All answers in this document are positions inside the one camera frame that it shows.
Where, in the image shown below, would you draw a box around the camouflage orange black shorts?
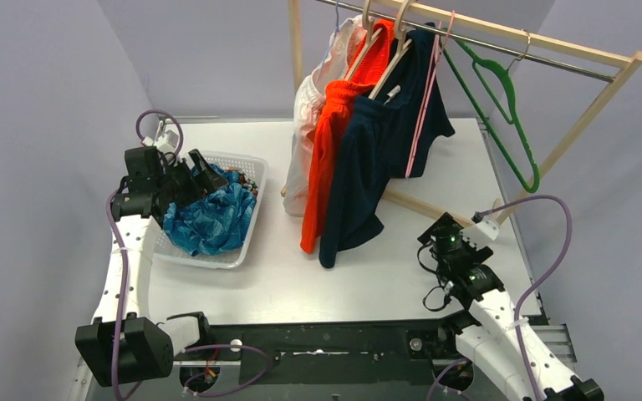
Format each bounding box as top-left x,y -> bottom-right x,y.
227,168 -> 258,196

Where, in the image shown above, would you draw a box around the blue patterned shorts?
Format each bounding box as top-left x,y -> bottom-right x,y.
163,164 -> 257,256

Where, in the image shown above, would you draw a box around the white plastic basket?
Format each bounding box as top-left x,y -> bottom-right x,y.
154,151 -> 268,269

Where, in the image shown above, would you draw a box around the pink hanger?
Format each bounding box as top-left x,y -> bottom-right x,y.
402,29 -> 456,178

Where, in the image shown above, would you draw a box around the green hanger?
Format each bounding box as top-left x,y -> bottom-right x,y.
441,28 -> 541,194

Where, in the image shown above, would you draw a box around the wooden hanger navy shorts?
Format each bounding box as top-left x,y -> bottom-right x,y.
368,0 -> 415,99

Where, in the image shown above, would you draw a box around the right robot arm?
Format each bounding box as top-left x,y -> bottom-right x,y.
418,213 -> 605,400

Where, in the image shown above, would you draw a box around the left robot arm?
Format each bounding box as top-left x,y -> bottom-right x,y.
75,146 -> 227,390

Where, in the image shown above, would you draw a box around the white shorts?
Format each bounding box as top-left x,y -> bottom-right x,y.
283,15 -> 366,216

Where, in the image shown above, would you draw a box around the wooden hanger orange shorts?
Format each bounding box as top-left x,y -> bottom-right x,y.
343,0 -> 382,84

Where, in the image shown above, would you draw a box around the metal rack rod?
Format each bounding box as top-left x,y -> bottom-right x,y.
315,0 -> 615,83

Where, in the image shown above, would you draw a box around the wooden clothes rack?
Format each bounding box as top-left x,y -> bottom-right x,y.
279,0 -> 642,228

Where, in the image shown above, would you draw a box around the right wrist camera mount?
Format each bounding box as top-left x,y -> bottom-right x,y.
460,211 -> 500,250

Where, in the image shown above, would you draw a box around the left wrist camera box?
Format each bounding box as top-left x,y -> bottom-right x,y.
152,130 -> 180,163

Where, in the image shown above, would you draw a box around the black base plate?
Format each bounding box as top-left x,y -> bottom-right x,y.
176,319 -> 460,393

